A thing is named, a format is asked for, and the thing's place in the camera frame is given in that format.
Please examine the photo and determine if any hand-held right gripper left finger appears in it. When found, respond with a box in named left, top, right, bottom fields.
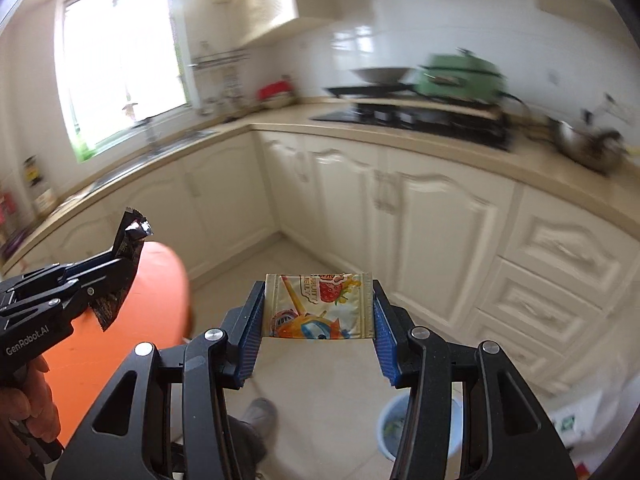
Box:
left=52, top=280, right=268, bottom=480

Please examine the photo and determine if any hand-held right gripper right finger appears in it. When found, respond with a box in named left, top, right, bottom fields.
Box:
left=370, top=280, right=573, bottom=480

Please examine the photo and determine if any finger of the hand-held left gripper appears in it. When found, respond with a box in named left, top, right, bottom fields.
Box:
left=0, top=259, right=141, bottom=318
left=0, top=249, right=123, bottom=296

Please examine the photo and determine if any dark brown snack wrapper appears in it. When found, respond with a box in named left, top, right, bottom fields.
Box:
left=87, top=207, right=155, bottom=332

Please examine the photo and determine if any yellow fruit print wrapper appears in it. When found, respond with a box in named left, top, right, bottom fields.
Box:
left=261, top=271, right=376, bottom=342

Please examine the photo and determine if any light blue plastic bucket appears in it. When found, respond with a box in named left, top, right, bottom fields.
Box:
left=377, top=392, right=463, bottom=461

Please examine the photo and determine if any person's left hand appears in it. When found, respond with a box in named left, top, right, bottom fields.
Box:
left=0, top=357, right=62, bottom=453

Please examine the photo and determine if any orange round table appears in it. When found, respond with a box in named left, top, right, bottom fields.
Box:
left=40, top=241, right=192, bottom=441

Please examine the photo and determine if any purple utensil rack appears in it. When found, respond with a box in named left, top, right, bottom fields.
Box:
left=0, top=232, right=31, bottom=256

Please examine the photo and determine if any grey shoe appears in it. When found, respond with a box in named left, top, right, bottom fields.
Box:
left=242, top=397, right=278, bottom=441

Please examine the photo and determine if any dark bottle yellow label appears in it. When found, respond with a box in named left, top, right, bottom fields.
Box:
left=25, top=155, right=43, bottom=191

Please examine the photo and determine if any person's leg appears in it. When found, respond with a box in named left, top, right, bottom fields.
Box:
left=170, top=412, right=268, bottom=480

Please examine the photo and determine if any metal sink faucet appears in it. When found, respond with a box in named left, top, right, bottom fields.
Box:
left=135, top=115, right=163, bottom=158

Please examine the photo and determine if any stainless steel sink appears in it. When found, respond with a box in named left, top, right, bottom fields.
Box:
left=100, top=130, right=218, bottom=181

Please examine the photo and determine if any white box green label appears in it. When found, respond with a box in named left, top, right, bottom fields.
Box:
left=547, top=392, right=606, bottom=448

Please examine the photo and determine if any kitchen window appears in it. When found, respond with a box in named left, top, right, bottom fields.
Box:
left=52, top=0, right=193, bottom=163

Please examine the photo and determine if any black gas stove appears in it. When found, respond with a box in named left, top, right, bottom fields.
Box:
left=310, top=102, right=516, bottom=152

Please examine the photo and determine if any beige kitchen countertop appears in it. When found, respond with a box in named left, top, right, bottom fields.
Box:
left=0, top=100, right=640, bottom=276

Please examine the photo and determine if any wooden board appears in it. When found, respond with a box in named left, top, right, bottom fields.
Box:
left=355, top=97, right=503, bottom=121

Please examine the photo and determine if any black induction cooker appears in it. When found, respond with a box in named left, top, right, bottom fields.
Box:
left=325, top=85, right=416, bottom=100

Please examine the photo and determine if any grey wok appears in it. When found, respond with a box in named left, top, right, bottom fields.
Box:
left=349, top=66, right=413, bottom=86

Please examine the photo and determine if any green electric cooking pot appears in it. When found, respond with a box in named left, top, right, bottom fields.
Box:
left=412, top=50, right=506, bottom=106

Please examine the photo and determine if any stainless steel pot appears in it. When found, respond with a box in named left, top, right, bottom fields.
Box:
left=547, top=117, right=626, bottom=176

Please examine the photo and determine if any cream lattice door cabinet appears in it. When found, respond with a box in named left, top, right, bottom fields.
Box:
left=210, top=0, right=301, bottom=48

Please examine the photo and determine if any metal utensil rail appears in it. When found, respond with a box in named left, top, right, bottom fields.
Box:
left=192, top=42, right=251, bottom=71

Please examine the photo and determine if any black power cable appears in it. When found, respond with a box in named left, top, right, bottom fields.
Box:
left=500, top=91, right=538, bottom=126

